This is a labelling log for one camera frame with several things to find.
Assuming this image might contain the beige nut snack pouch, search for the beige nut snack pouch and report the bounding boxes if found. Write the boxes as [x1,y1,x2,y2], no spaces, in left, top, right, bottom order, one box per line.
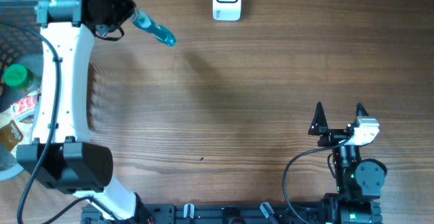
[1,113,33,152]

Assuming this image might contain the red tissue pack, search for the red tissue pack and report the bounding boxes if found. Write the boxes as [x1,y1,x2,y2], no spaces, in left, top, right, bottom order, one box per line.
[11,94,38,121]

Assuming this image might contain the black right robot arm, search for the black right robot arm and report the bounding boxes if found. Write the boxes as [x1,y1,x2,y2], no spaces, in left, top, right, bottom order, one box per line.
[308,102,387,223]

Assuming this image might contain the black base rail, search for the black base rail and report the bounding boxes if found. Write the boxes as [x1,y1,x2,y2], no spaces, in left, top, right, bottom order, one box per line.
[80,202,326,224]

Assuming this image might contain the black camera cable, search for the black camera cable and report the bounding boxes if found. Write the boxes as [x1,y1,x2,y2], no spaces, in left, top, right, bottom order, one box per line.
[281,136,353,224]

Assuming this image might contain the blue mouthwash bottle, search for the blue mouthwash bottle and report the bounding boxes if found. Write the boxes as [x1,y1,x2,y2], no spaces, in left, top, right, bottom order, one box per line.
[130,9,176,47]

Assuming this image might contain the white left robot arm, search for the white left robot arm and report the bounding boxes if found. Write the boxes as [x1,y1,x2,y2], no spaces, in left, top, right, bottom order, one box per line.
[16,0,154,223]

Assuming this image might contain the green lid jar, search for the green lid jar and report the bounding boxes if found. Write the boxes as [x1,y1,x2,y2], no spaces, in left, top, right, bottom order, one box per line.
[3,64,41,94]

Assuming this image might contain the dark grey plastic basket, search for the dark grey plastic basket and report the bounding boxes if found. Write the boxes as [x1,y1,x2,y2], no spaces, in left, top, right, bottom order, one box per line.
[1,0,43,181]

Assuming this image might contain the white barcode scanner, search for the white barcode scanner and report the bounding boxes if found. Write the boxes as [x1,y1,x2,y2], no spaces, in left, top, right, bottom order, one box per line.
[212,0,243,22]

